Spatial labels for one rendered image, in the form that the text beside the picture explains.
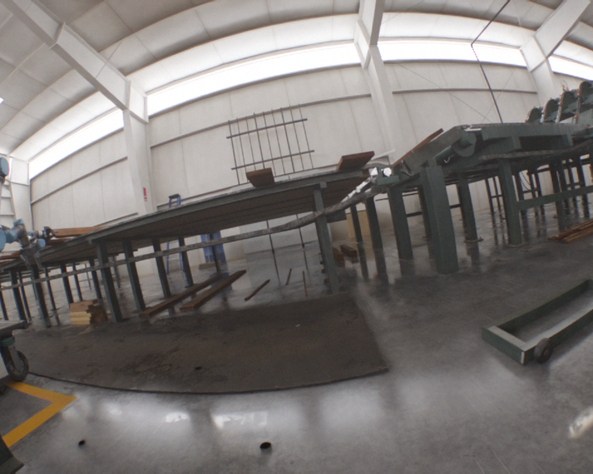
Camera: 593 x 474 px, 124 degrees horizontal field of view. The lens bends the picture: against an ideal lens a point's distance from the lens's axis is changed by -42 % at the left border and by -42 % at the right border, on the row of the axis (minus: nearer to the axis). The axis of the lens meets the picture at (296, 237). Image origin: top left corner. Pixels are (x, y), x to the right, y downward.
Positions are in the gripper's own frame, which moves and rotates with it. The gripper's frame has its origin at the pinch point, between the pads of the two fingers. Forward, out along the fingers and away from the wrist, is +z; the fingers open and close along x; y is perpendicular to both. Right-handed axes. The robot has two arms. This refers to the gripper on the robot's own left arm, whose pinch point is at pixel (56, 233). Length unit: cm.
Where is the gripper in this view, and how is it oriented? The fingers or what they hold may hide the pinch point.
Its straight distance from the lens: 278.6
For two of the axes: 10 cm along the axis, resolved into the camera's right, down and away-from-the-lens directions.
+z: 2.1, -0.7, 9.7
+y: -8.9, -4.3, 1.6
